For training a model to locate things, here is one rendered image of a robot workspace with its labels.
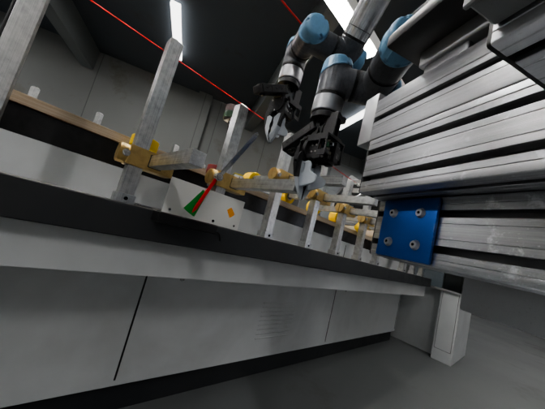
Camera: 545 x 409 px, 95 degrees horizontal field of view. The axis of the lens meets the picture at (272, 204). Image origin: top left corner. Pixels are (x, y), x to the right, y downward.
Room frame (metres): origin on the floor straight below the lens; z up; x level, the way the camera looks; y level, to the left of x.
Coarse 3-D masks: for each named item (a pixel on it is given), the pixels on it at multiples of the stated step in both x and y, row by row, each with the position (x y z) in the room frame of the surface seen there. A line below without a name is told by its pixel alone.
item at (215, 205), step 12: (180, 180) 0.69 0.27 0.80; (168, 192) 0.68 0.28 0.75; (180, 192) 0.70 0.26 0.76; (192, 192) 0.72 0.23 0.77; (216, 192) 0.77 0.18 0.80; (168, 204) 0.69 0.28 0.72; (180, 204) 0.71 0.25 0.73; (204, 204) 0.76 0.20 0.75; (216, 204) 0.78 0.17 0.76; (228, 204) 0.81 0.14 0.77; (240, 204) 0.84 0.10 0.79; (192, 216) 0.74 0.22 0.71; (204, 216) 0.76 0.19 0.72; (216, 216) 0.79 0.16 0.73; (228, 216) 0.82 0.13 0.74; (240, 216) 0.85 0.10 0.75
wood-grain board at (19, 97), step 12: (12, 96) 0.60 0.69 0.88; (24, 96) 0.61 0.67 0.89; (36, 108) 0.63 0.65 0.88; (48, 108) 0.64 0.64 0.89; (72, 120) 0.68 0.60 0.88; (84, 120) 0.70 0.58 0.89; (96, 132) 0.72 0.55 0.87; (108, 132) 0.74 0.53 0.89; (204, 168) 0.96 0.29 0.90; (252, 192) 1.13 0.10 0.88; (288, 204) 1.30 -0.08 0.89; (348, 228) 1.73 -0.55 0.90
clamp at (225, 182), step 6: (210, 168) 0.78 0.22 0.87; (210, 174) 0.77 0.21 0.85; (228, 174) 0.79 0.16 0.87; (210, 180) 0.76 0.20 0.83; (222, 180) 0.78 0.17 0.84; (228, 180) 0.79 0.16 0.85; (222, 186) 0.78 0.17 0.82; (228, 186) 0.80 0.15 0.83; (234, 192) 0.83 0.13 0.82; (240, 192) 0.83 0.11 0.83
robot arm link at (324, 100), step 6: (318, 96) 0.56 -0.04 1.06; (324, 96) 0.55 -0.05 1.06; (330, 96) 0.55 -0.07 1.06; (336, 96) 0.55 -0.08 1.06; (318, 102) 0.56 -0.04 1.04; (324, 102) 0.55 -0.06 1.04; (330, 102) 0.55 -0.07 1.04; (336, 102) 0.55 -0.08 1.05; (342, 102) 0.56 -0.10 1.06; (312, 108) 0.57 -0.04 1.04; (318, 108) 0.56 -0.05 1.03; (324, 108) 0.55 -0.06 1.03; (330, 108) 0.55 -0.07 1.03; (336, 108) 0.55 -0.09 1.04; (342, 108) 0.57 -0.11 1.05
